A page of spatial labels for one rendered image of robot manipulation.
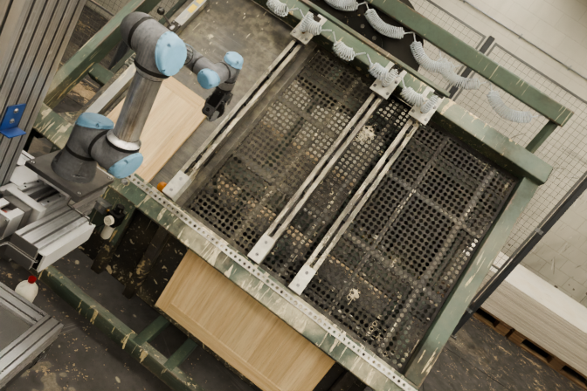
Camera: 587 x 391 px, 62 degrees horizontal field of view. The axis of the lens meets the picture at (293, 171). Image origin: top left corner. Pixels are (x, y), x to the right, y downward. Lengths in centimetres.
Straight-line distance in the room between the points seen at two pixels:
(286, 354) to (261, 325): 19
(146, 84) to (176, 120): 88
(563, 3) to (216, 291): 603
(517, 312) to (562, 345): 60
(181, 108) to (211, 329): 113
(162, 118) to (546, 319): 490
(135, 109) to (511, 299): 507
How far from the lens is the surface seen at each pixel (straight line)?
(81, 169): 187
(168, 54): 153
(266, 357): 263
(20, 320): 252
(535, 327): 629
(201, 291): 261
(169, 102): 251
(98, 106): 256
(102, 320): 271
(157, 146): 243
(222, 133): 235
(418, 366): 230
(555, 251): 810
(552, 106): 299
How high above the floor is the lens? 201
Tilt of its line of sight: 18 degrees down
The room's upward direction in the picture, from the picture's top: 33 degrees clockwise
